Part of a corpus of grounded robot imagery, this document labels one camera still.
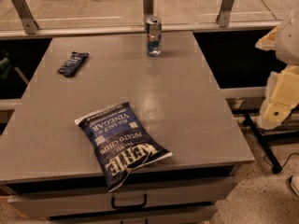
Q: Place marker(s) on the upper grey drawer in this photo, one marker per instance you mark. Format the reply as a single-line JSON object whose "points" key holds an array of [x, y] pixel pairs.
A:
{"points": [[97, 200]]}

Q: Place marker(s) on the small dark snack bag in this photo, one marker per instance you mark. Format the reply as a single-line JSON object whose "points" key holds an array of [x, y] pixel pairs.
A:
{"points": [[73, 63]]}

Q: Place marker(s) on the lower grey drawer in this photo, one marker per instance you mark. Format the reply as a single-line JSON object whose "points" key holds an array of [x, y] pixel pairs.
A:
{"points": [[180, 215]]}

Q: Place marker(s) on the left metal rail bracket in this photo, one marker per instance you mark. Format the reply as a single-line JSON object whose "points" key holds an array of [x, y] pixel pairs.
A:
{"points": [[28, 22]]}

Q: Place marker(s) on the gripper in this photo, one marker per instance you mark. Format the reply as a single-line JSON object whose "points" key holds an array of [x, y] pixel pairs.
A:
{"points": [[289, 42]]}

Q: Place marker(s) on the grey drawer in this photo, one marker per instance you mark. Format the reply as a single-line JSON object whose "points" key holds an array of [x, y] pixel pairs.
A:
{"points": [[97, 200], [180, 215]]}

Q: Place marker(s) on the white shoe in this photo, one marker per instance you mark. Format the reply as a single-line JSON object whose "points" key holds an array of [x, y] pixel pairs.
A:
{"points": [[294, 184]]}

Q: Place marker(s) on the blue kettle chip bag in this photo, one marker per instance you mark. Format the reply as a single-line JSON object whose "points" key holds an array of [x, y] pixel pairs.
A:
{"points": [[121, 143]]}

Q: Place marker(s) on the black drawer handle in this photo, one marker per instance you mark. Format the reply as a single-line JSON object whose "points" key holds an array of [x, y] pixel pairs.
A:
{"points": [[129, 203]]}

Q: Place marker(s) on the black metal stand leg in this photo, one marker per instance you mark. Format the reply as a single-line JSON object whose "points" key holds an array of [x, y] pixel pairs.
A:
{"points": [[276, 167]]}

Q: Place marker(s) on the middle metal rail bracket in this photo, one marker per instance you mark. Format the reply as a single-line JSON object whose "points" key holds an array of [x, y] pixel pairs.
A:
{"points": [[148, 7]]}

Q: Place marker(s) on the redbull can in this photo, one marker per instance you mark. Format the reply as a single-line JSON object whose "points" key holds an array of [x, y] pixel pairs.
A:
{"points": [[154, 36]]}

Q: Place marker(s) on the metal rail bracket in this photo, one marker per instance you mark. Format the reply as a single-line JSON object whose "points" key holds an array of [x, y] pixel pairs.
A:
{"points": [[148, 7], [223, 18], [28, 22]]}

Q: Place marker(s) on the right metal rail bracket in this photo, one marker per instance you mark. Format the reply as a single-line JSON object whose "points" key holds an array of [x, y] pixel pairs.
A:
{"points": [[223, 18]]}

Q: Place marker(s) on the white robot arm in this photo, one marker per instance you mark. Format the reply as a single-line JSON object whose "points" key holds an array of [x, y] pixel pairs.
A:
{"points": [[287, 46]]}

